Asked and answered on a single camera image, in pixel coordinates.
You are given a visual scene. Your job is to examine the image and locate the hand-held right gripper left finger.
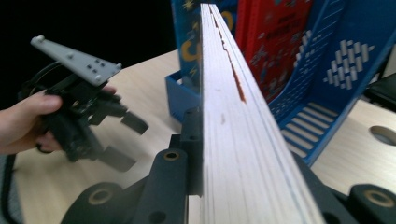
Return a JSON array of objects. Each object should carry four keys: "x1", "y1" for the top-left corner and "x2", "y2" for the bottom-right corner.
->
[{"x1": 170, "y1": 106, "x2": 205, "y2": 197}]

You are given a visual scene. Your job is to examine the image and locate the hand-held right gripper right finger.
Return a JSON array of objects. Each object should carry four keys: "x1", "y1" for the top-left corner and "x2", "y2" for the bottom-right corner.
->
[{"x1": 291, "y1": 151, "x2": 360, "y2": 224}]

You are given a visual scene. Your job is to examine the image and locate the white green-leaf board book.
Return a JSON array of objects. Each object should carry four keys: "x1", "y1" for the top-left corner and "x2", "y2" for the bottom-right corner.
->
[{"x1": 199, "y1": 3, "x2": 326, "y2": 224}]

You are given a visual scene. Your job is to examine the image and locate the blue illustrated picture book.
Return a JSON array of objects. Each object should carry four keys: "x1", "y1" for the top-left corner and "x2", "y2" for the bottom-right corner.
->
[{"x1": 170, "y1": 0, "x2": 237, "y2": 94}]

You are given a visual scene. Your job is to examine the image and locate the blue plastic file rack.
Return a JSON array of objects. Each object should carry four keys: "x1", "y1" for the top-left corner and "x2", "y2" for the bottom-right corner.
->
[{"x1": 164, "y1": 0, "x2": 396, "y2": 167}]

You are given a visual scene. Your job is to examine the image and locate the red illustrated picture book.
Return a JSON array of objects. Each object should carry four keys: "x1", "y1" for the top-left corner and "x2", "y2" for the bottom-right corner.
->
[
  {"x1": 246, "y1": 0, "x2": 314, "y2": 104},
  {"x1": 234, "y1": 0, "x2": 260, "y2": 63}
]

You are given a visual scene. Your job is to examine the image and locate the black folding chair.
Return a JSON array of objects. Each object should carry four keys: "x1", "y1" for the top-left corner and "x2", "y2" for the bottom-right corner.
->
[{"x1": 363, "y1": 73, "x2": 396, "y2": 111}]

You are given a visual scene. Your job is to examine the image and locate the black table cable grommet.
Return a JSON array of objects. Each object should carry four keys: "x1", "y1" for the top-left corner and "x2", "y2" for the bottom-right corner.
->
[{"x1": 368, "y1": 125, "x2": 396, "y2": 147}]

